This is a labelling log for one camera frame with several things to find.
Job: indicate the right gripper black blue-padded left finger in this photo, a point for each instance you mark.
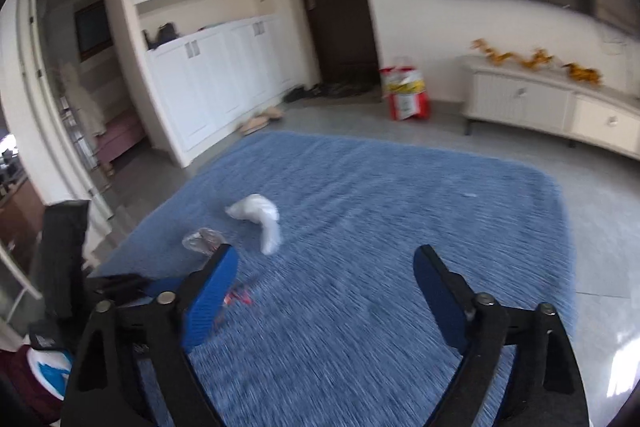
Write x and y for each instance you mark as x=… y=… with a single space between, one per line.
x=105 y=387

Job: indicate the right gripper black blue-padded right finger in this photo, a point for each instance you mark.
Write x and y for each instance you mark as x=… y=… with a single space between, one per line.
x=544 y=387

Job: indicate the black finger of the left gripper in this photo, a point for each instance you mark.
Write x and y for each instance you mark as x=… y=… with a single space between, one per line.
x=129 y=287

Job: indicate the clear red candy wrapper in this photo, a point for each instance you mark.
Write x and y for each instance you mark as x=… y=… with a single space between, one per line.
x=214 y=285

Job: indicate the crumpled white tissue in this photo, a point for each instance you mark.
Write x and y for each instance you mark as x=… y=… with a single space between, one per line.
x=261 y=211

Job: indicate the blue terry cloth towel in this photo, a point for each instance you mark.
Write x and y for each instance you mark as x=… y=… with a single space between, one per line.
x=338 y=333

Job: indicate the pink slippers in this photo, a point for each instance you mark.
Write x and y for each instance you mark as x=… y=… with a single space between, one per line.
x=261 y=120

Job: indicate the black handbag on shelf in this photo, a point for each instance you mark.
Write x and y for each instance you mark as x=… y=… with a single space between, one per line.
x=165 y=33

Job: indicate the dark shoes by door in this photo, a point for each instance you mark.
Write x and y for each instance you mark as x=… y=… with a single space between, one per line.
x=326 y=90

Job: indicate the white TV cabinet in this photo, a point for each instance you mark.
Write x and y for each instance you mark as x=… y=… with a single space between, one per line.
x=548 y=102

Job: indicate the golden tiger ornament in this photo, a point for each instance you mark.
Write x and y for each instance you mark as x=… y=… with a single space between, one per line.
x=583 y=74

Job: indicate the white shoe cabinet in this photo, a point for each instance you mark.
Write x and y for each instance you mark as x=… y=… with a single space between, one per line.
x=233 y=58

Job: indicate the golden dragon ornament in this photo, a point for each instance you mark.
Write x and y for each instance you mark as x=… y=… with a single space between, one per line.
x=538 y=59

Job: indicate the red white shopping bag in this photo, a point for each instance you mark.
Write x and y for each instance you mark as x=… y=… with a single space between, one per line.
x=404 y=90

